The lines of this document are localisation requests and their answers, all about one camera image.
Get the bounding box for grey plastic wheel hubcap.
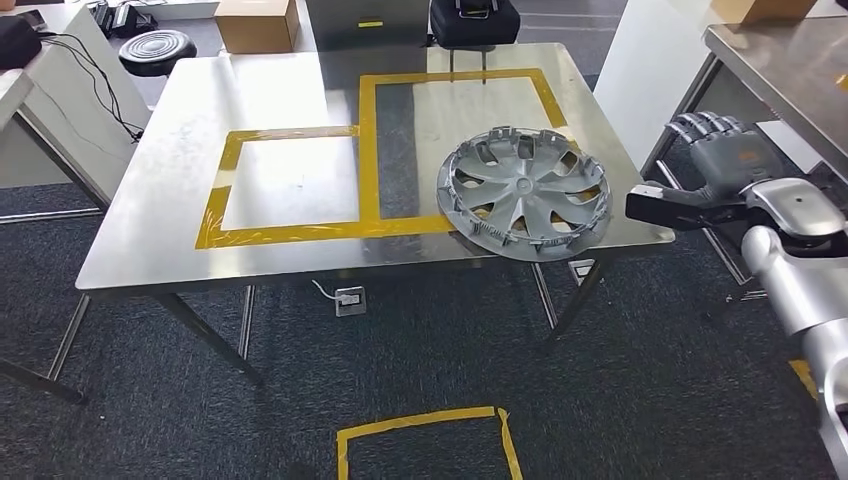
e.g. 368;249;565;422
435;125;614;263

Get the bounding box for large yellow tape rectangle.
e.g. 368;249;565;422
357;68;578;234

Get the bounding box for black bag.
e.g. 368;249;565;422
0;16;42;71

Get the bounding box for floor socket plate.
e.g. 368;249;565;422
568;259;599;286
334;286;368;318

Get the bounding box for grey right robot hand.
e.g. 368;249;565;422
664;110;786;200

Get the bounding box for small yellow tape rectangle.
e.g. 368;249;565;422
193;125;362;251

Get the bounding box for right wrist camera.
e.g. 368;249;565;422
624;184;753;232

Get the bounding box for steel workbench table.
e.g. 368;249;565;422
74;42;677;387

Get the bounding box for black cable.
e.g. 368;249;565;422
39;33;145;144

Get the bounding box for brown cardboard box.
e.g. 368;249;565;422
213;0;301;54
712;0;817;26

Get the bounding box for steel table with white panel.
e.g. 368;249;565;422
592;0;848;303
0;6;154;407

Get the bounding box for black charger units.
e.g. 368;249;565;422
89;0;160;38

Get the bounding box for black round stool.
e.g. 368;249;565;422
119;29;199;79

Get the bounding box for black carrying case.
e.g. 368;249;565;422
429;0;521;48

